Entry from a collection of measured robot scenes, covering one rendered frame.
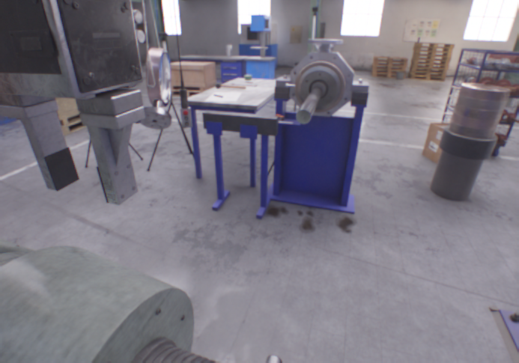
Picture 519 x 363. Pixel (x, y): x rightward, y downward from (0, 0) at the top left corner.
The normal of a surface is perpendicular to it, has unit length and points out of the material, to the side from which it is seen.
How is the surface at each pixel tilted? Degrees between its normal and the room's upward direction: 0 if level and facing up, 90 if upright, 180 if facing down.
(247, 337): 0
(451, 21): 90
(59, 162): 90
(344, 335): 0
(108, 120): 90
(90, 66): 90
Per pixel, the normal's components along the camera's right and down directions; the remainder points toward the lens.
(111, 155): 0.95, 0.14
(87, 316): 0.10, -0.92
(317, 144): -0.29, 0.43
